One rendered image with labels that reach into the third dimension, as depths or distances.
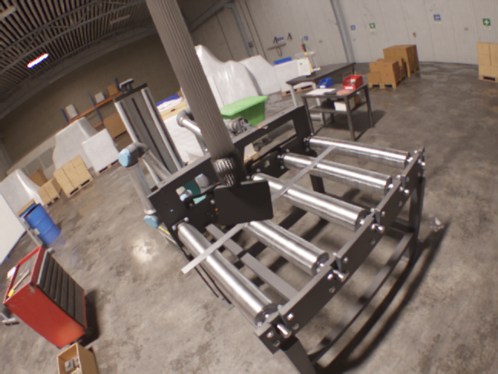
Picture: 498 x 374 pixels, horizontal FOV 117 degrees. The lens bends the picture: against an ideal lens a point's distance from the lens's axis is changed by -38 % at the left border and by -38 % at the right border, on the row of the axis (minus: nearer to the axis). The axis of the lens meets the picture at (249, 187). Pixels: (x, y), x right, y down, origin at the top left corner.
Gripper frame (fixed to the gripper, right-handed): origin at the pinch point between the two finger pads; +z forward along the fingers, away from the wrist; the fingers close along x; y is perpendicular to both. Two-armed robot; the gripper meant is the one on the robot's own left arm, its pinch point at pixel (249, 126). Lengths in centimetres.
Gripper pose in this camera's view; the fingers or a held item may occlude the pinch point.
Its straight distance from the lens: 175.6
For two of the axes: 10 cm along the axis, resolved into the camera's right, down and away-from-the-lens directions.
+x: -3.2, -8.1, -4.9
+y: -7.6, 5.3, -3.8
